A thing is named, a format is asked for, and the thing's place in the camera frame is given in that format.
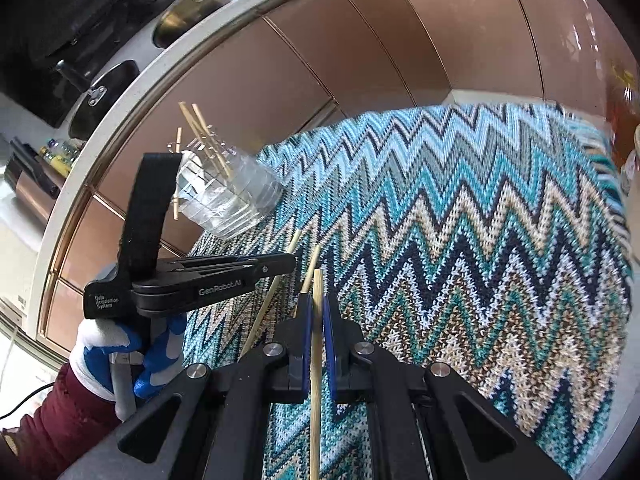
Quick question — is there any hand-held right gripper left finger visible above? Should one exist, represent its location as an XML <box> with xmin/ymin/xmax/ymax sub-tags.
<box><xmin>116</xmin><ymin>294</ymin><xmax>316</xmax><ymax>480</ymax></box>

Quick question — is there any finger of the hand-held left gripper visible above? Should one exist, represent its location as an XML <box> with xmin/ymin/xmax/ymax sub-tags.
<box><xmin>159</xmin><ymin>252</ymin><xmax>298</xmax><ymax>282</ymax></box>

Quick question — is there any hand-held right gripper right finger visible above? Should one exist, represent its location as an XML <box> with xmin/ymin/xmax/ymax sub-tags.
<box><xmin>322</xmin><ymin>294</ymin><xmax>571</xmax><ymax>480</ymax></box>

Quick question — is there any wire utensil holder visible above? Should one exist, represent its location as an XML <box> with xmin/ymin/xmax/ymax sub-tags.
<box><xmin>170</xmin><ymin>137</ymin><xmax>284</xmax><ymax>239</ymax></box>

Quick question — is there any person's left forearm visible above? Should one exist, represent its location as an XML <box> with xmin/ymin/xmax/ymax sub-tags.
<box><xmin>0</xmin><ymin>362</ymin><xmax>122</xmax><ymax>480</ymax></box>

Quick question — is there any person's left hand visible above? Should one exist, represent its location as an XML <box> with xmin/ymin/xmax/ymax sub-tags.
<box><xmin>70</xmin><ymin>311</ymin><xmax>188</xmax><ymax>403</ymax></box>

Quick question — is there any cluster of seasoning bottles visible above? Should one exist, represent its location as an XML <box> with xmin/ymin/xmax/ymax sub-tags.
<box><xmin>39</xmin><ymin>136</ymin><xmax>85</xmax><ymax>175</ymax></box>

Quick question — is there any black wok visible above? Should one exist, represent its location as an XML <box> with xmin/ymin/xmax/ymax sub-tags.
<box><xmin>55</xmin><ymin>59</ymin><xmax>142</xmax><ymax>141</ymax></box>

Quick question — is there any white countertop appliance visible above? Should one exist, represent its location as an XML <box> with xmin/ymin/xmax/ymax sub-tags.
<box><xmin>0</xmin><ymin>280</ymin><xmax>32</xmax><ymax>347</ymax></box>

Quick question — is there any zigzag knitted cloth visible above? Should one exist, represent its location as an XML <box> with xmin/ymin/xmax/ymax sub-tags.
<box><xmin>182</xmin><ymin>102</ymin><xmax>634</xmax><ymax>480</ymax></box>

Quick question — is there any bronze wok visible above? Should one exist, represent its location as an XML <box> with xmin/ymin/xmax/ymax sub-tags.
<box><xmin>152</xmin><ymin>0</ymin><xmax>232</xmax><ymax>50</ymax></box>

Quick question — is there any copper kitchen base cabinet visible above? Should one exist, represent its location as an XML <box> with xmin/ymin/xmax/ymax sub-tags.
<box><xmin>40</xmin><ymin>0</ymin><xmax>617</xmax><ymax>342</ymax></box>

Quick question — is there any amber oil bottle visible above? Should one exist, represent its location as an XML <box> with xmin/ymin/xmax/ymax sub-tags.
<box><xmin>606</xmin><ymin>57</ymin><xmax>640</xmax><ymax>171</ymax></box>

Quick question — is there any black cable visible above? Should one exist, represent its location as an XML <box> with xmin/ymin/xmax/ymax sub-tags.
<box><xmin>0</xmin><ymin>384</ymin><xmax>54</xmax><ymax>420</ymax></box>

